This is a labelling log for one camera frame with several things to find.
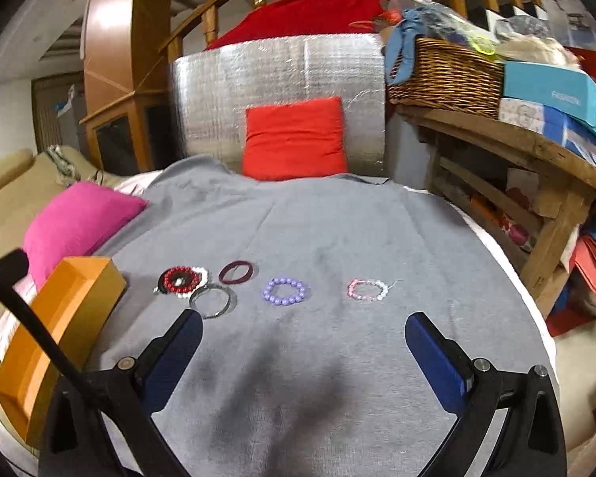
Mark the orange cardboard box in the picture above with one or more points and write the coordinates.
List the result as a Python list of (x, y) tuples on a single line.
[(73, 305)]

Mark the teal cardboard box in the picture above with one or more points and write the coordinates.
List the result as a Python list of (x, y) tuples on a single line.
[(570, 91)]

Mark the beige leather sofa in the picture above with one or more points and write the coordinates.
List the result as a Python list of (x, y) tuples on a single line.
[(28, 183)]

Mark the wooden side table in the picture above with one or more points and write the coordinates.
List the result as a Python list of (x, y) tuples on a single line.
[(565, 194)]

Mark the pink pillow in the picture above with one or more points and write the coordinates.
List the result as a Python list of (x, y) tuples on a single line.
[(76, 223)]

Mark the large red cushion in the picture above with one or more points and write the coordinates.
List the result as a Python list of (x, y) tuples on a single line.
[(291, 18)]

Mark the clear grey bangle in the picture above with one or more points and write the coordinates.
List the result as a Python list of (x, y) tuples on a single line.
[(211, 302)]

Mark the small red pillow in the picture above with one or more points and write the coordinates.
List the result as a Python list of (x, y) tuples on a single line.
[(303, 139)]

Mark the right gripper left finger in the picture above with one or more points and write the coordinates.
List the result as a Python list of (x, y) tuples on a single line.
[(111, 431)]

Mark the wooden cabinet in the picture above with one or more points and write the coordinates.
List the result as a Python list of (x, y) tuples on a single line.
[(127, 85)]

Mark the silver foil insulation panel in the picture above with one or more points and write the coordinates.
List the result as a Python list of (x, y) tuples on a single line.
[(211, 91)]

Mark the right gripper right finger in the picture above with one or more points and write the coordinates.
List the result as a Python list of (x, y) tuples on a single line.
[(531, 439)]

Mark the wicker basket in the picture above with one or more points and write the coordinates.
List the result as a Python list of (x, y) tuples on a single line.
[(446, 76)]

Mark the blue cloth in basket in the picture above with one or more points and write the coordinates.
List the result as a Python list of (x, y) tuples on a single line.
[(400, 50)]

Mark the blue white box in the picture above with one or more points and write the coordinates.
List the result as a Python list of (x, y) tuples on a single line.
[(550, 123)]

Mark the grey blanket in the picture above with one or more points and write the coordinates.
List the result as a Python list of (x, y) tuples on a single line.
[(308, 373)]

